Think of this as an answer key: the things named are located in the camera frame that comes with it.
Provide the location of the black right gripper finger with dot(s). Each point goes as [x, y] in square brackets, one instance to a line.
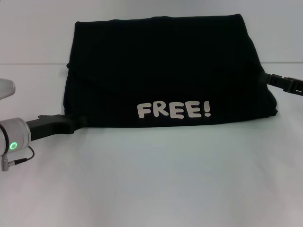
[272, 80]

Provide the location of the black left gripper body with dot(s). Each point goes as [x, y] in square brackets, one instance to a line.
[49, 127]

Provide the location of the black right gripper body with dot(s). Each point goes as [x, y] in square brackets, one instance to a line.
[294, 86]

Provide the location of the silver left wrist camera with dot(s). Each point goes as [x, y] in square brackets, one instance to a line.
[6, 88]

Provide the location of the black shirt with FREE print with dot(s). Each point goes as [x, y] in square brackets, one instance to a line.
[165, 71]

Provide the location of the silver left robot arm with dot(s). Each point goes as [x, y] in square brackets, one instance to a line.
[14, 134]

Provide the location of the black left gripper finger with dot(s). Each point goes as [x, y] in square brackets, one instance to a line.
[81, 121]

